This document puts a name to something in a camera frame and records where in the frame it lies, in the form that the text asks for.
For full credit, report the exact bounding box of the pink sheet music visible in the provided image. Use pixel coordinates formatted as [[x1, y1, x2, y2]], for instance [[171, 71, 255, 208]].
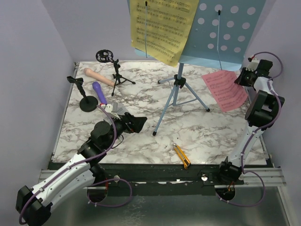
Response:
[[202, 70, 248, 112]]

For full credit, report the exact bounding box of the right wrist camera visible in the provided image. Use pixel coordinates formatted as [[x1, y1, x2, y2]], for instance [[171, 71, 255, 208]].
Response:
[[246, 56, 260, 72]]

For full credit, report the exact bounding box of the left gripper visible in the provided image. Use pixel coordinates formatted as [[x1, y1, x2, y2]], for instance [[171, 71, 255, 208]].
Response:
[[104, 112, 147, 149]]

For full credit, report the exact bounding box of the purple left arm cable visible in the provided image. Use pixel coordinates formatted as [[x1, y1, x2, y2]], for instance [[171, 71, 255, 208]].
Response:
[[18, 105, 133, 224]]

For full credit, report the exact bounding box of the yellow utility knife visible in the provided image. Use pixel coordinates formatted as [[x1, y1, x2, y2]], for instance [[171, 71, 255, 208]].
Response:
[[173, 143, 191, 170]]

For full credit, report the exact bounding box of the black round-base mic stand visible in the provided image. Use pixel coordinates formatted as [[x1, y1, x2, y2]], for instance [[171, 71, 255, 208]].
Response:
[[66, 76, 98, 113]]

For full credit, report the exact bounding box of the purple microphone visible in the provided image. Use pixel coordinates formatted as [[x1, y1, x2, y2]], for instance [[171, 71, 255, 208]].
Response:
[[92, 81, 107, 105]]

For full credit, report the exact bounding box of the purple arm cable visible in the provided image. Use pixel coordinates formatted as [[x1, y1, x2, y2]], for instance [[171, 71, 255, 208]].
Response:
[[18, 105, 133, 224], [215, 52, 283, 208]]

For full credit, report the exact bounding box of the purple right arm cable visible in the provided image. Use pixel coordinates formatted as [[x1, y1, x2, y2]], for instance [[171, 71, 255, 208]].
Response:
[[215, 52, 283, 208]]

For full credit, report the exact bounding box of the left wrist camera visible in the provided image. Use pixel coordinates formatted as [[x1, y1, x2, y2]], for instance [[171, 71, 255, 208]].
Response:
[[98, 102, 122, 119]]

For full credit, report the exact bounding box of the yellow sheet music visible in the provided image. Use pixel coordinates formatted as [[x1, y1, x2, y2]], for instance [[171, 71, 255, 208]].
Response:
[[128, 0, 199, 67]]

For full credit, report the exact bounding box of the black tripod mic stand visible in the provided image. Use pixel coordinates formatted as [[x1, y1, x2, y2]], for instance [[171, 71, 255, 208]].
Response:
[[95, 48, 136, 97]]

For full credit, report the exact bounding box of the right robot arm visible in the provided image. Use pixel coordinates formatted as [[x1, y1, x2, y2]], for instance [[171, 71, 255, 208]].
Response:
[[216, 57, 285, 185]]

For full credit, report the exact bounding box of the clear plastic screw box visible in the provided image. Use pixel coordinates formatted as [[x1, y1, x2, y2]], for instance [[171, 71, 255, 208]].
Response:
[[101, 102, 128, 120]]

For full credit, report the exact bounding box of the beige microphone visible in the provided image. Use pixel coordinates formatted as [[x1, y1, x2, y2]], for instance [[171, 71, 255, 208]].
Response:
[[83, 68, 115, 87]]

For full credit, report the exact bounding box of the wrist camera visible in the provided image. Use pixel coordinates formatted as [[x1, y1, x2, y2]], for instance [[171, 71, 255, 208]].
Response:
[[98, 102, 122, 119], [246, 56, 260, 72]]

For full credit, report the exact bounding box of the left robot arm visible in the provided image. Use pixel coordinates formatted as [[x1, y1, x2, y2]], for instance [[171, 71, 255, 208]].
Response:
[[16, 112, 147, 226]]

